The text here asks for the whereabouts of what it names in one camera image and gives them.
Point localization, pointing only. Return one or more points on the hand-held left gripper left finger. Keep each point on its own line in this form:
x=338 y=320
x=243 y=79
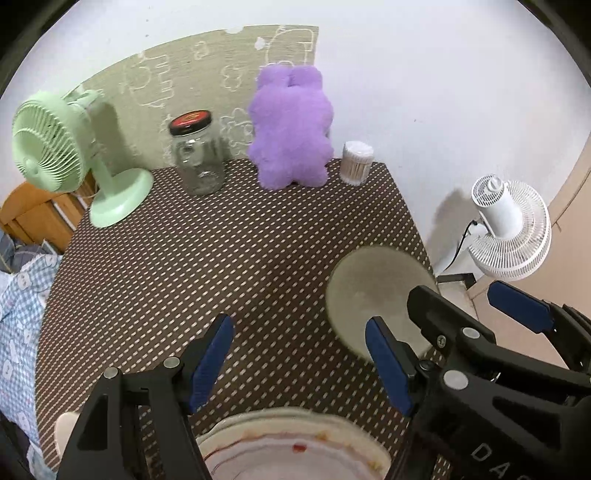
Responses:
x=212 y=360

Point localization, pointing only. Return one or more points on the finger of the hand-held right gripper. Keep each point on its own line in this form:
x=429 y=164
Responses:
x=438 y=314
x=517 y=304

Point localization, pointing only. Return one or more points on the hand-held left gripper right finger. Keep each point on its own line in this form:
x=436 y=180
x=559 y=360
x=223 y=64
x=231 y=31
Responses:
x=388 y=364

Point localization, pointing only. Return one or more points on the grey patterned bowl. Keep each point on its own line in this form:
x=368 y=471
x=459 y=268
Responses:
x=369 y=286

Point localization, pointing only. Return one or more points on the yellow flower plate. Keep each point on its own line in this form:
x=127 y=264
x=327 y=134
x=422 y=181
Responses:
x=371 y=454

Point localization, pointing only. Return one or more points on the white desk fan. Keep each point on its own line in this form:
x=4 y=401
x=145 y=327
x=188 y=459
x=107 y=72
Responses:
x=508 y=230

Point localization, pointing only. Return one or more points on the brown dotted tablecloth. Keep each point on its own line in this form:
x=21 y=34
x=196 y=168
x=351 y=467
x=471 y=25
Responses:
x=231 y=254

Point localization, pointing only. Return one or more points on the cotton swab container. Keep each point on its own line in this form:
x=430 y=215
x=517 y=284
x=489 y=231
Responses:
x=356 y=164

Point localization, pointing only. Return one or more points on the blue checked cloth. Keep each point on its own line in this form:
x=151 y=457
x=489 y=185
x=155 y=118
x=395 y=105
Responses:
x=18 y=323

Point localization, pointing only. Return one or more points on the glass jar with lid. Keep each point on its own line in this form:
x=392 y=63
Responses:
x=198 y=161

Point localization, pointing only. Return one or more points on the dark plaid cloth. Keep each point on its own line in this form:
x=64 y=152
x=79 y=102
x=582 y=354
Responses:
x=9 y=254

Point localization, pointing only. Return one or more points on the wooden chair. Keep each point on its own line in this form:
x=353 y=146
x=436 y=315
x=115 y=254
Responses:
x=27 y=217

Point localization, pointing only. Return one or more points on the purple plush toy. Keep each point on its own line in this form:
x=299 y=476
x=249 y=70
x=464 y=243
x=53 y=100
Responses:
x=291 y=124

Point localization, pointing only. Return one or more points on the green desk fan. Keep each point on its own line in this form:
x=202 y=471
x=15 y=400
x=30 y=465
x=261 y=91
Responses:
x=46 y=143

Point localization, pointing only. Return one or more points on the green patterned wall panel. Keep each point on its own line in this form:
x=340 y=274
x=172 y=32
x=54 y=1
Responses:
x=184 y=78

